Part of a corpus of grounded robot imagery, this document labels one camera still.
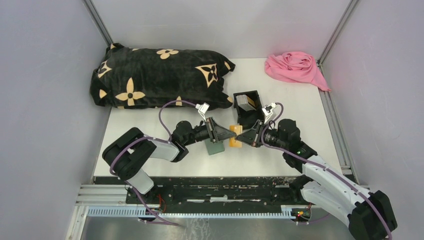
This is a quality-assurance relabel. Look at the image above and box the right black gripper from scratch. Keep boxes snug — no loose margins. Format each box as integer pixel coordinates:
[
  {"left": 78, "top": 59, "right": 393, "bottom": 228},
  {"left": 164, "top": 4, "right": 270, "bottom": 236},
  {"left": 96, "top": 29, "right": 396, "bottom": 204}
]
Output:
[{"left": 235, "top": 119, "right": 288, "bottom": 151}]

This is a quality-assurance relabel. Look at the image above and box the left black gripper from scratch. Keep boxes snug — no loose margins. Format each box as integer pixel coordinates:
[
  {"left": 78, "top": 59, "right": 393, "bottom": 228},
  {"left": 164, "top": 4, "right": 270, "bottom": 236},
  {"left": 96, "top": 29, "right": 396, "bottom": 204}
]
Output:
[{"left": 183, "top": 116, "right": 237, "bottom": 146}]

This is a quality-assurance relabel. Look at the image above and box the gold credit card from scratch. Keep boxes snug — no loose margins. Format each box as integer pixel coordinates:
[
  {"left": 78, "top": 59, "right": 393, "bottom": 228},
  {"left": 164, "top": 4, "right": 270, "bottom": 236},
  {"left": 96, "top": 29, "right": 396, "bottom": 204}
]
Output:
[{"left": 229, "top": 125, "right": 243, "bottom": 148}]

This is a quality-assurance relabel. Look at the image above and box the black card box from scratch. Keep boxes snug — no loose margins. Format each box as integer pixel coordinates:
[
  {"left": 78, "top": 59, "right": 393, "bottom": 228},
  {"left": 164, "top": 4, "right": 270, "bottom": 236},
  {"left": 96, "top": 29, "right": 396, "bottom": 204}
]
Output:
[{"left": 233, "top": 90, "right": 265, "bottom": 130}]

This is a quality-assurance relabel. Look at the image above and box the green card holder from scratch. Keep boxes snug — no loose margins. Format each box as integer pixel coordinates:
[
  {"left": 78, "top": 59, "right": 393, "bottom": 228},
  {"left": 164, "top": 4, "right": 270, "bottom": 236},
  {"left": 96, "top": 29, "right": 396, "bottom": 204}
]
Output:
[{"left": 204, "top": 139, "right": 225, "bottom": 156}]

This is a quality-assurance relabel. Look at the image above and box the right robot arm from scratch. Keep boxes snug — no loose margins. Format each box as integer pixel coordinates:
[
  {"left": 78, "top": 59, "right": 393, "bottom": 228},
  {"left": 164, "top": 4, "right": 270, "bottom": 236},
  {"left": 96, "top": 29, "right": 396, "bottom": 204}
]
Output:
[{"left": 236, "top": 119, "right": 398, "bottom": 240}]

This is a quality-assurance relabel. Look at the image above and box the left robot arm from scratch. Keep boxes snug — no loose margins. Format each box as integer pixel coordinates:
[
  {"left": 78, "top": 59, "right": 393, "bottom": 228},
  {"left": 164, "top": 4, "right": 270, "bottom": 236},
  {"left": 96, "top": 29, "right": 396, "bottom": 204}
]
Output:
[{"left": 101, "top": 117, "right": 237, "bottom": 204}]

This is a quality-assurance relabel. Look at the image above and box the stack of cards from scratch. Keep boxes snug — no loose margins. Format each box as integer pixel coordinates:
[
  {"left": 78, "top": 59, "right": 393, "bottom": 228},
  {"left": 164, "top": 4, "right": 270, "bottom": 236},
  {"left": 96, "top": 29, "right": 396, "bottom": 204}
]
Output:
[{"left": 235, "top": 94, "right": 256, "bottom": 112}]

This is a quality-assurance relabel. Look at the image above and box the pink cloth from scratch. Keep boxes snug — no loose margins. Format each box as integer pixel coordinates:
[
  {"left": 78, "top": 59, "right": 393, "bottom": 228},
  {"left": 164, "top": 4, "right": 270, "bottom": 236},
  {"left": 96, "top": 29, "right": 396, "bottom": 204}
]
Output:
[{"left": 264, "top": 51, "right": 331, "bottom": 92}]

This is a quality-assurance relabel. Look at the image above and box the black floral pillow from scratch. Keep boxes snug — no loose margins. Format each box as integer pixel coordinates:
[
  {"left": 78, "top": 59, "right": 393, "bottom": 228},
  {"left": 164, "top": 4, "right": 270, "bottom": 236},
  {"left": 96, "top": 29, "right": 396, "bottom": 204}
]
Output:
[{"left": 89, "top": 42, "right": 236, "bottom": 110}]

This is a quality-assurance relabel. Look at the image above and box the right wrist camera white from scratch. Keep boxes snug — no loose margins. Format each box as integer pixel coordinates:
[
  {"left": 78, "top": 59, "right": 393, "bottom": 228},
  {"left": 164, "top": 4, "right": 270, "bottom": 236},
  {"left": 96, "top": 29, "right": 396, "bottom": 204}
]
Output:
[{"left": 261, "top": 102, "right": 277, "bottom": 123}]

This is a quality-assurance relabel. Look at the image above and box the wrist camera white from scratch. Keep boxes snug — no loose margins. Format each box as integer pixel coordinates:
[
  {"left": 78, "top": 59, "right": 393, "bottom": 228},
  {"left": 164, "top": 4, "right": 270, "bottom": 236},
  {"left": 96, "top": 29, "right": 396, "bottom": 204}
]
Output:
[
  {"left": 195, "top": 102, "right": 210, "bottom": 121},
  {"left": 261, "top": 102, "right": 277, "bottom": 123}
]

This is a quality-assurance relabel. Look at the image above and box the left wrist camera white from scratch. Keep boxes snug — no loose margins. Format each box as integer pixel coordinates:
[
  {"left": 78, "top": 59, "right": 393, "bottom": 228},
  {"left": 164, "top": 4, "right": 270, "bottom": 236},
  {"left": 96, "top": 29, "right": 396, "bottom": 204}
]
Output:
[{"left": 195, "top": 102, "right": 210, "bottom": 121}]

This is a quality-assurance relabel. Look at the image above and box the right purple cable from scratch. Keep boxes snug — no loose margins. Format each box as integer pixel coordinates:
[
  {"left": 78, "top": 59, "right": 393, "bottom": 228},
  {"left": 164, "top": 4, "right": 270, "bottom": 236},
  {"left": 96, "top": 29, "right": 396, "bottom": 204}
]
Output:
[{"left": 259, "top": 101, "right": 393, "bottom": 240}]

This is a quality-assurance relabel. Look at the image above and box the purple cable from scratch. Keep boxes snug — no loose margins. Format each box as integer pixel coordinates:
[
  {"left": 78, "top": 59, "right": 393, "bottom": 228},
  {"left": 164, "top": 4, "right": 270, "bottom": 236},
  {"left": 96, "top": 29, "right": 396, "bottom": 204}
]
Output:
[
  {"left": 259, "top": 101, "right": 393, "bottom": 240},
  {"left": 109, "top": 99, "right": 200, "bottom": 227}
]

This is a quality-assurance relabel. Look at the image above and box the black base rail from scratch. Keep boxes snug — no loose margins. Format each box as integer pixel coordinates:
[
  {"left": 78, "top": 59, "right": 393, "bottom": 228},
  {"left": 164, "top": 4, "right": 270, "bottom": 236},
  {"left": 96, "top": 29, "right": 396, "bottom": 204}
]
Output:
[{"left": 92, "top": 176, "right": 332, "bottom": 215}]

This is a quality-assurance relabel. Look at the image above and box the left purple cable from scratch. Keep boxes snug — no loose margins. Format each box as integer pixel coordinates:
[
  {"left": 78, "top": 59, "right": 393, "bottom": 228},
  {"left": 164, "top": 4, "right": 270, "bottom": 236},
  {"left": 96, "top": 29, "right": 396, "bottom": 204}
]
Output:
[{"left": 109, "top": 99, "right": 200, "bottom": 227}]

